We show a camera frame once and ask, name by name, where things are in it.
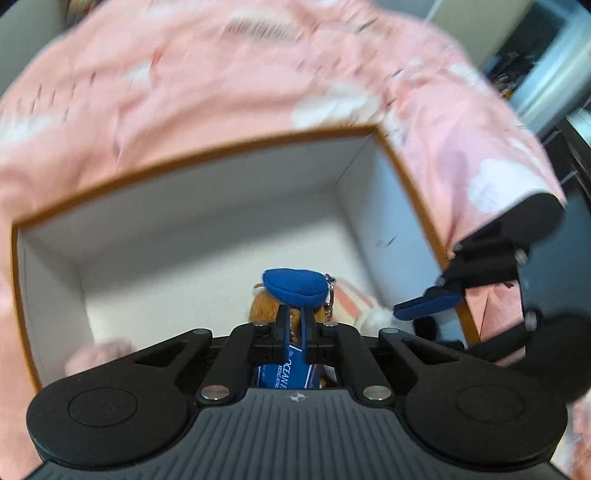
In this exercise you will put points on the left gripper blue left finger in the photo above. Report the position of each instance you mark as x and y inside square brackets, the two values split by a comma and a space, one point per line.
[248, 346]

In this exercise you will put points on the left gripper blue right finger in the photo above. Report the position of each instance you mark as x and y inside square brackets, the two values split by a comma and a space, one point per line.
[341, 347]

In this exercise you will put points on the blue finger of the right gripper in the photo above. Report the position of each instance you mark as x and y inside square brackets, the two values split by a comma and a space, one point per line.
[435, 300]
[446, 331]

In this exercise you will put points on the blue yellow plush toy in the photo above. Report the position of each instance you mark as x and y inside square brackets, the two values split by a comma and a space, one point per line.
[264, 308]

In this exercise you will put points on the blue card packet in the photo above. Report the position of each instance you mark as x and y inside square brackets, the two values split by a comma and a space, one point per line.
[293, 375]

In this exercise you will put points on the pink striped plush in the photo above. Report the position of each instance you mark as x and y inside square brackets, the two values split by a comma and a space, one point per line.
[353, 307]

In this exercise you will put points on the orange cardboard box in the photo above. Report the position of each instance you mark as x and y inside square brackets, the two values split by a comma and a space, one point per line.
[179, 245]

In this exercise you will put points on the pink plush toy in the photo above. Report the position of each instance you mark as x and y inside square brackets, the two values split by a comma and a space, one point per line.
[95, 355]

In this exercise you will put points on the pink printed bed quilt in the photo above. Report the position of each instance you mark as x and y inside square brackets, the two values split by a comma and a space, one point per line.
[140, 82]

